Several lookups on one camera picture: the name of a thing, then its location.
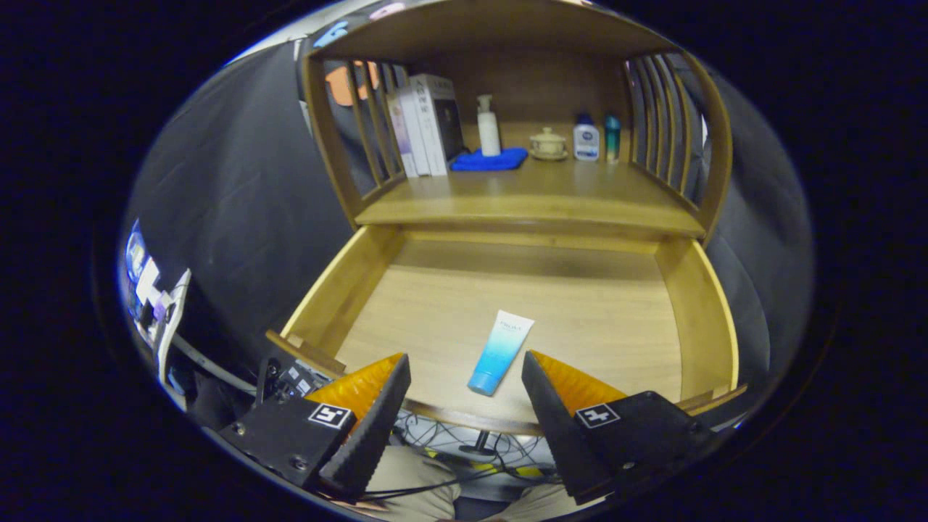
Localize wooden cabinet with slatted sides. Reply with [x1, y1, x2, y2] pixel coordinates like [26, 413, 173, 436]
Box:
[301, 0, 733, 240]

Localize wooden countertop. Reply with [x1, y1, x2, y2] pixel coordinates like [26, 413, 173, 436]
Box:
[354, 149, 705, 239]

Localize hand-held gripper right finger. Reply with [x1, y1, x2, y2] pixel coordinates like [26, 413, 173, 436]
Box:
[521, 350, 718, 506]

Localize white pump bottle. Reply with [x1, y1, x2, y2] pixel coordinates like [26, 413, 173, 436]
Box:
[476, 94, 502, 157]

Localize black cables on floor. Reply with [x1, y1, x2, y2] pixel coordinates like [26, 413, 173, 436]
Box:
[362, 413, 566, 501]

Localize blue and white tube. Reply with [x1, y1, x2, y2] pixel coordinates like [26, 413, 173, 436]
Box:
[467, 310, 536, 397]

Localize wooden drawer with black knob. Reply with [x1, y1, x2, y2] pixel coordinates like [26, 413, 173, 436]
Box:
[265, 223, 749, 436]

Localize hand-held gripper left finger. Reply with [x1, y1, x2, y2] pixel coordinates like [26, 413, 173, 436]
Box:
[217, 353, 412, 501]

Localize beige lidded teacup with saucer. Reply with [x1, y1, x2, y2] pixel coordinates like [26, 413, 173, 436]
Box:
[529, 127, 568, 161]

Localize black electronic box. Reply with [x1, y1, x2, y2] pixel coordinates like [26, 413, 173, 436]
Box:
[255, 355, 334, 407]

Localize white stand with screen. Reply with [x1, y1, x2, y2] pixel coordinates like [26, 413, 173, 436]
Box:
[125, 217, 193, 385]

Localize blue folded cloth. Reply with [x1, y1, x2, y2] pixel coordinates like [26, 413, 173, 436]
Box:
[450, 147, 529, 173]

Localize black and white book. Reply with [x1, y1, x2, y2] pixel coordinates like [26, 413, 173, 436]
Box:
[410, 73, 465, 176]

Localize pale purple book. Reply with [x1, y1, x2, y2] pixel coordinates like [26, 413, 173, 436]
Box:
[386, 91, 419, 178]

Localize black backdrop cloth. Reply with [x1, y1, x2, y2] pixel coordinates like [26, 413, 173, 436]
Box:
[120, 0, 816, 436]

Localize white lotion bottle blue cap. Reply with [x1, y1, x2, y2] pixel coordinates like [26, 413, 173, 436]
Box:
[573, 113, 601, 162]

